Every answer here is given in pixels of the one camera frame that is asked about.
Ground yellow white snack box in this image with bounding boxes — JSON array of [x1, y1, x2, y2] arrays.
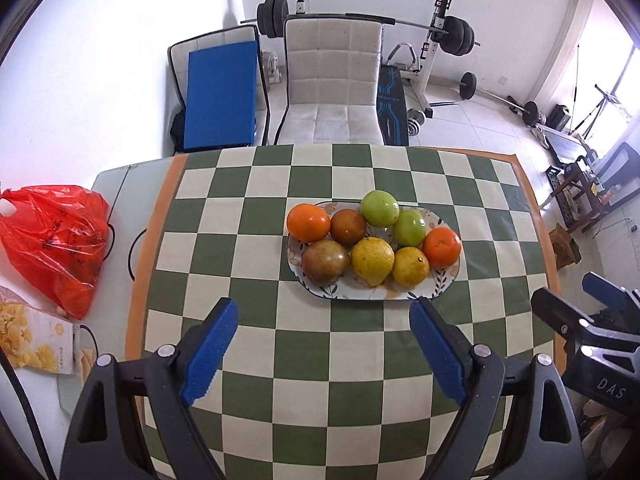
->
[[0, 285, 76, 376]]

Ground dark red round fruit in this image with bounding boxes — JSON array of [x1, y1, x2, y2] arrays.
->
[[301, 239, 351, 286]]

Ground brown round fruit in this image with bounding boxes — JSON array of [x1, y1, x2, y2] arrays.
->
[[330, 208, 367, 247]]

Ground thin black cable loop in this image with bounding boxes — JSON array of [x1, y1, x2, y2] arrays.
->
[[127, 227, 148, 281]]

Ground bright window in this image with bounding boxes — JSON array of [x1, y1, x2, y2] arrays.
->
[[575, 15, 640, 156]]

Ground black flat exercise machine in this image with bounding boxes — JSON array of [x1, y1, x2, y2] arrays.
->
[[537, 125, 596, 166]]

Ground dark wooden chair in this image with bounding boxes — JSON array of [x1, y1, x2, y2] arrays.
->
[[565, 142, 640, 233]]

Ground green white checkered tablecloth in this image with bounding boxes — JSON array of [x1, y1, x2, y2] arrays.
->
[[124, 142, 568, 480]]

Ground blue mat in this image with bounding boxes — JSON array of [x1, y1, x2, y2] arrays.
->
[[182, 39, 260, 153]]

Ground black plastic crate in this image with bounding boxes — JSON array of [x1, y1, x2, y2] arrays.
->
[[545, 165, 568, 196]]

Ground green apple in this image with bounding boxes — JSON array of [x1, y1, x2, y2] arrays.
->
[[392, 210, 427, 248], [361, 189, 401, 227]]

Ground white squat rack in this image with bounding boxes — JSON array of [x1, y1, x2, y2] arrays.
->
[[292, 0, 453, 121]]

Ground small yellow lemon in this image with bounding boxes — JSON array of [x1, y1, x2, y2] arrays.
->
[[391, 246, 431, 287]]

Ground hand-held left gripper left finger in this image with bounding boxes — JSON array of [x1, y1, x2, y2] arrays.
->
[[60, 297, 240, 480]]

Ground metal folding stand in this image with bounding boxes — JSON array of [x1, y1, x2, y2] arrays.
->
[[575, 85, 631, 138]]

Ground barbell with black plates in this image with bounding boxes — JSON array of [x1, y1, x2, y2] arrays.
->
[[240, 0, 482, 56]]

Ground black speaker box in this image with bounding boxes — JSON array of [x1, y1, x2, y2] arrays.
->
[[547, 104, 572, 131]]

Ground blue cushioned chair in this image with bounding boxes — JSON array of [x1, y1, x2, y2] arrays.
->
[[167, 27, 273, 153]]

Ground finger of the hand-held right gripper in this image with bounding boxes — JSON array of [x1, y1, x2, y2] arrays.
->
[[582, 271, 640, 313], [531, 287, 640, 350]]

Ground white padded chair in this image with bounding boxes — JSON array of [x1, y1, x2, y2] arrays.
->
[[272, 15, 386, 147]]

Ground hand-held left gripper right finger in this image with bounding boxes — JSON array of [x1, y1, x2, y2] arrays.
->
[[409, 296, 586, 480]]

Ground long barbell with small plates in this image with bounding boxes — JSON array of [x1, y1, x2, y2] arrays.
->
[[457, 72, 541, 126]]

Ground grey dumbbell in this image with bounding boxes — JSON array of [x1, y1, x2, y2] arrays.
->
[[406, 107, 428, 138]]

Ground large yellow lemon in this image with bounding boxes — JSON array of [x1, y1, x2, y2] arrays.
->
[[350, 236, 396, 287]]

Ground red plastic bag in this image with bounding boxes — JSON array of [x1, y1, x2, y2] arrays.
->
[[0, 185, 112, 321]]

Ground black blue weight bench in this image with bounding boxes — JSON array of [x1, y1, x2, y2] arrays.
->
[[377, 62, 408, 147]]

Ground clear water jug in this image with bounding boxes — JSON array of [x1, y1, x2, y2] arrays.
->
[[262, 51, 286, 88]]

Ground orange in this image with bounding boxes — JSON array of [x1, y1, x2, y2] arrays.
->
[[287, 203, 332, 242], [422, 227, 462, 270]]

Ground small wooden stool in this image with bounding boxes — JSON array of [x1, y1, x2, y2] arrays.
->
[[548, 224, 582, 271]]

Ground floral oval plate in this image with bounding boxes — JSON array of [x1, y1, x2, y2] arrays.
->
[[286, 200, 463, 302]]

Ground thick black cable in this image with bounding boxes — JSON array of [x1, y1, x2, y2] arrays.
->
[[0, 347, 57, 480]]

